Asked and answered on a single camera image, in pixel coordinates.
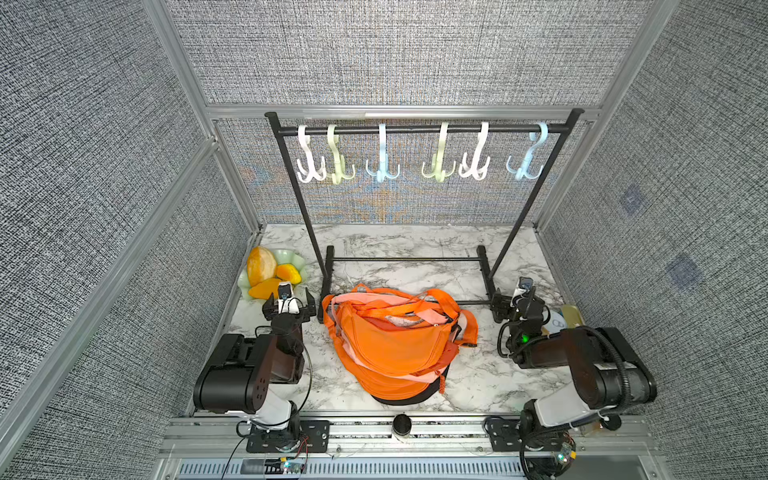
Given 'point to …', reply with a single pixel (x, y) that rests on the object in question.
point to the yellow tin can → (556, 323)
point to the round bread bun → (261, 265)
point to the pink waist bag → (365, 299)
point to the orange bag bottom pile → (401, 358)
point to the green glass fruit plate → (282, 257)
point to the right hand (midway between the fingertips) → (516, 284)
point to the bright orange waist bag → (396, 346)
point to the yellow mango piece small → (288, 272)
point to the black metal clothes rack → (417, 193)
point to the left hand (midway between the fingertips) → (294, 288)
